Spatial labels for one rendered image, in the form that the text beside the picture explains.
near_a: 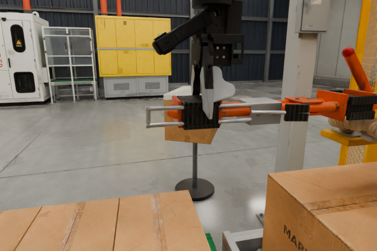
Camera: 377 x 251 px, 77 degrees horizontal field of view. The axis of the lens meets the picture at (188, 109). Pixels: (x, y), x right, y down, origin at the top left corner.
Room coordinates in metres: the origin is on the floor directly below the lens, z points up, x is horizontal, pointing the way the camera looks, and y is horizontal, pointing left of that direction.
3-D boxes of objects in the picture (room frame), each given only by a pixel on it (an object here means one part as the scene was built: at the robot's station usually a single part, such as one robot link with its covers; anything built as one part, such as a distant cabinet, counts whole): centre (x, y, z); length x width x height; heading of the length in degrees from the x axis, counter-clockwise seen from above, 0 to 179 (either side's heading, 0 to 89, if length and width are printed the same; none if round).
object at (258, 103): (0.49, -0.15, 1.22); 0.07 x 0.07 x 0.04; 13
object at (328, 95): (0.54, -0.36, 1.22); 0.10 x 0.08 x 0.06; 13
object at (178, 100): (0.46, -0.01, 1.22); 0.08 x 0.07 x 0.05; 103
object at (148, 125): (0.42, -0.08, 1.22); 0.31 x 0.03 x 0.05; 103
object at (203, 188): (2.18, -0.06, 0.31); 0.40 x 0.40 x 0.62
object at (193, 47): (0.46, -0.05, 1.37); 0.09 x 0.08 x 0.12; 102
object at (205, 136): (2.18, -0.06, 0.82); 0.60 x 0.40 x 0.40; 165
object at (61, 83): (7.23, 3.46, 0.32); 1.25 x 0.52 x 0.63; 106
